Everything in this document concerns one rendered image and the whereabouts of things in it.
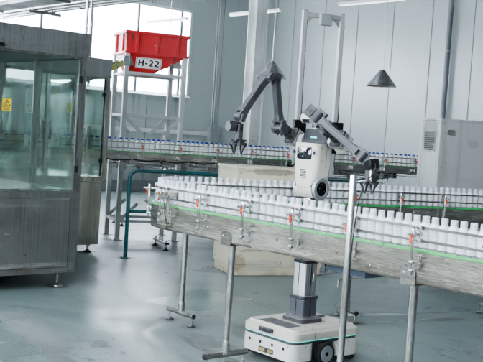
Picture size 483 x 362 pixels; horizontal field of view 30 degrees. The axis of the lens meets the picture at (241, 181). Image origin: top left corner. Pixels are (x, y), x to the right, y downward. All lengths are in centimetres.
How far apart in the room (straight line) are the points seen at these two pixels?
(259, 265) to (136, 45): 379
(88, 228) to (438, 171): 432
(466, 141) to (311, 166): 567
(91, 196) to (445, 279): 674
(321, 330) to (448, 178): 563
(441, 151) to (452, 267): 687
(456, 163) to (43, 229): 548
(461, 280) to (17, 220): 469
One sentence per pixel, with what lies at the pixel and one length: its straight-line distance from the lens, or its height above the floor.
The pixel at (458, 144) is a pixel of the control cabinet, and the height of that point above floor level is 157.
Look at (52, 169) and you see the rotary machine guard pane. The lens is 836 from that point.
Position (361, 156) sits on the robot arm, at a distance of 548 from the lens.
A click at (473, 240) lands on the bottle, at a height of 108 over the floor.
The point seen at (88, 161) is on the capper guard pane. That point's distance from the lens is 1073.
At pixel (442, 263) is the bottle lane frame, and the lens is 464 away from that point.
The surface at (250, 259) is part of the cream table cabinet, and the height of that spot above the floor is 17.
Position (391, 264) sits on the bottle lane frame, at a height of 89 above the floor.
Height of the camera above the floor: 153
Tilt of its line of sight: 3 degrees down
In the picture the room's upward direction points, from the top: 4 degrees clockwise
